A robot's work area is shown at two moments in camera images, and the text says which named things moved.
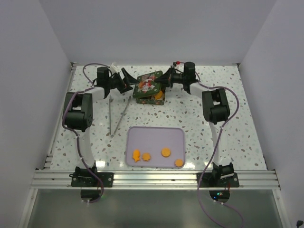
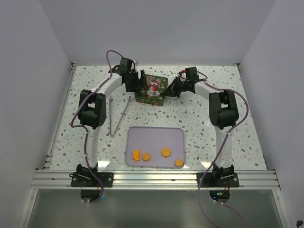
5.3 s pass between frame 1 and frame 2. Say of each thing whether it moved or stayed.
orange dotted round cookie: stayed
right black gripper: moved
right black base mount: stayed
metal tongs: stayed
